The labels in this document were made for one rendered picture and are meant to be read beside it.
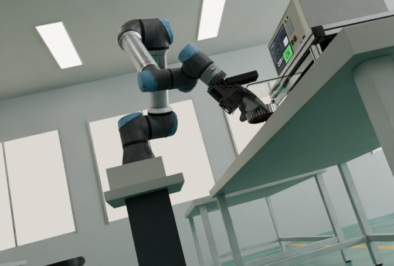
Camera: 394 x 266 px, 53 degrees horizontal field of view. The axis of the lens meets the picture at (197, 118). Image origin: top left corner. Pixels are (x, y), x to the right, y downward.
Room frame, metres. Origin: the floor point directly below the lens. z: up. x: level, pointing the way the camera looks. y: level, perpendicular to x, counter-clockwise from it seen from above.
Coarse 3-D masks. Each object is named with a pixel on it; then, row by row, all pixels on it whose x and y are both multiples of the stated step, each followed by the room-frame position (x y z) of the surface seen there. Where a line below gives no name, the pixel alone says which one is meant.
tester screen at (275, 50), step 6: (282, 30) 1.70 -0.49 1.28; (282, 36) 1.72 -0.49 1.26; (276, 42) 1.81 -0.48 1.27; (282, 42) 1.75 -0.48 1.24; (288, 42) 1.68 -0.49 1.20; (270, 48) 1.91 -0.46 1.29; (276, 48) 1.83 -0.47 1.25; (276, 54) 1.86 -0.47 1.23; (282, 54) 1.79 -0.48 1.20; (276, 60) 1.89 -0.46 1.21; (282, 60) 1.82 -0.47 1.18; (288, 60) 1.75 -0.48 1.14; (276, 66) 1.91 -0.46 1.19
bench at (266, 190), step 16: (304, 176) 3.23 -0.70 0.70; (320, 176) 3.28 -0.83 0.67; (240, 192) 3.15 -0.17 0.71; (256, 192) 3.52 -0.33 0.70; (272, 192) 4.32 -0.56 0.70; (320, 192) 3.31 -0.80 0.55; (192, 208) 3.36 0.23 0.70; (208, 208) 3.94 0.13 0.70; (272, 208) 4.99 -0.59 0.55; (192, 224) 4.85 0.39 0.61; (208, 224) 3.14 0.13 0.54; (336, 224) 3.28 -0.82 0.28; (208, 240) 3.14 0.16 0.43; (272, 240) 4.98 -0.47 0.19; (288, 240) 4.63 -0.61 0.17; (304, 240) 4.10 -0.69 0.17; (320, 240) 3.68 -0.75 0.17; (336, 240) 3.28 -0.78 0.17; (224, 256) 4.90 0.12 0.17; (272, 256) 3.20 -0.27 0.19; (288, 256) 3.22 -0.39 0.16
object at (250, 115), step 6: (258, 108) 1.24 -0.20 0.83; (270, 108) 1.24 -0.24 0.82; (276, 108) 1.26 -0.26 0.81; (246, 114) 1.28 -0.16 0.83; (252, 114) 1.25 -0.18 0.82; (258, 114) 1.24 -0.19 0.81; (264, 114) 1.24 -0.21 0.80; (270, 114) 1.26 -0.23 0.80; (252, 120) 1.27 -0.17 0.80; (258, 120) 1.32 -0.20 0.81; (264, 120) 1.33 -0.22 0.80
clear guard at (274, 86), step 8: (264, 80) 1.71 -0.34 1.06; (272, 80) 1.72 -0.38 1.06; (280, 80) 1.75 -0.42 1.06; (288, 80) 1.79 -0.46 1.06; (248, 88) 1.74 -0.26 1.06; (256, 88) 1.78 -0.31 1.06; (264, 88) 1.81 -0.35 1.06; (272, 88) 1.85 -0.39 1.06; (280, 88) 1.88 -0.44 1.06; (264, 96) 1.94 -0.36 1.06
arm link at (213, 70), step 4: (212, 64) 1.24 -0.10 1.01; (216, 64) 1.26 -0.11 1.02; (208, 68) 1.23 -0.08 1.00; (212, 68) 1.23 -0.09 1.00; (216, 68) 1.24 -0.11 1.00; (204, 72) 1.24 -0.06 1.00; (208, 72) 1.24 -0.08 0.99; (212, 72) 1.24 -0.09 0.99; (216, 72) 1.24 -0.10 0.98; (220, 72) 1.25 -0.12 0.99; (204, 76) 1.25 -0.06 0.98; (208, 76) 1.24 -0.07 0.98; (212, 76) 1.24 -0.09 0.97; (216, 76) 1.24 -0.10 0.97; (204, 80) 1.26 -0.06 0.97; (208, 80) 1.25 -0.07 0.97; (212, 80) 1.25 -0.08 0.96; (208, 84) 1.26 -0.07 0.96
